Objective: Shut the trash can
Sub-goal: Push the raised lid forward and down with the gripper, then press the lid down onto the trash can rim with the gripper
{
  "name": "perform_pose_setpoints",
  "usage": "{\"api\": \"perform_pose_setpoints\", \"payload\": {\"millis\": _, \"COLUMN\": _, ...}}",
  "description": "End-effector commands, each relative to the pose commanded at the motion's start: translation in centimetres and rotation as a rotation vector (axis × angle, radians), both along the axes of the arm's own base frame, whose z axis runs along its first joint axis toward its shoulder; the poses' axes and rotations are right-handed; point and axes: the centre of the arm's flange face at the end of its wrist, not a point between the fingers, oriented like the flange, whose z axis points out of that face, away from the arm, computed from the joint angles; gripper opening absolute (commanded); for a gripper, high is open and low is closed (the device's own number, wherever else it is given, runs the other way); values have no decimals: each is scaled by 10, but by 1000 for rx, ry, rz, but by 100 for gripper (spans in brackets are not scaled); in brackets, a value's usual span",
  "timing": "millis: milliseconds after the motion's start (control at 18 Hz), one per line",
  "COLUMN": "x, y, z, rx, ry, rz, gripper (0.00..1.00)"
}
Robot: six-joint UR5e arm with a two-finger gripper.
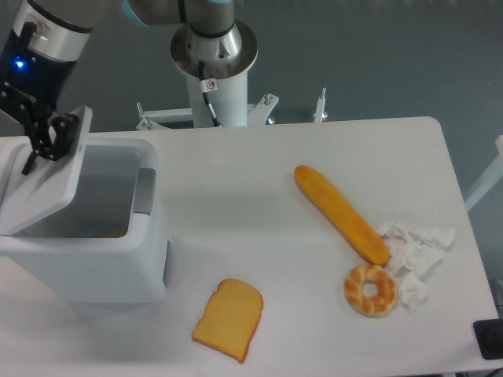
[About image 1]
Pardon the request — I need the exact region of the small crumpled white tissue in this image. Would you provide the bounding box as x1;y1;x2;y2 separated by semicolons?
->
398;272;428;313

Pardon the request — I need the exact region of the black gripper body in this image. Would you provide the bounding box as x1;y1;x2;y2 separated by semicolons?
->
1;31;75;136

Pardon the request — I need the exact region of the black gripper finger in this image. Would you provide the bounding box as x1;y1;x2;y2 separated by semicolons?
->
22;118;53;175
42;113;80;161

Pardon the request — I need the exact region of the white trash can body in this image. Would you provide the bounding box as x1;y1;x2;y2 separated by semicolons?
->
1;137;171;304

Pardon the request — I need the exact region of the white trash can lid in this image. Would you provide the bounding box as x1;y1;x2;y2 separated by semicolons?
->
1;105;93;236

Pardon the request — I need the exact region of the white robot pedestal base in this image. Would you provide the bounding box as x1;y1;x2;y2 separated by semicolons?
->
135;19;280;131

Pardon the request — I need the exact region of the black device at edge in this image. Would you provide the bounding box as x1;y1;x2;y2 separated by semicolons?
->
472;318;503;360

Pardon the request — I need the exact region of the braided ring bread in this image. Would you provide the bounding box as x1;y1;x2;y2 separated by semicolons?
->
343;265;398;317

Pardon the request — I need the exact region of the white frame at right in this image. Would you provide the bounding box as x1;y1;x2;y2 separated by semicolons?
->
464;135;502;212

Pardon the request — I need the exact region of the white stand foot with bolt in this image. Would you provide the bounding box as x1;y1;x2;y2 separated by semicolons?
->
313;87;328;123

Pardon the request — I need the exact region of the toast bread slice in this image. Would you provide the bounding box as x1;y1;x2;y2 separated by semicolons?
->
191;278;264;364

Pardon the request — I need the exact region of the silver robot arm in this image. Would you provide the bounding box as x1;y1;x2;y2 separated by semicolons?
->
1;1;235;175

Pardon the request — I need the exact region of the long orange baguette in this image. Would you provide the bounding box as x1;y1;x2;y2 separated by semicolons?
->
294;165;390;265

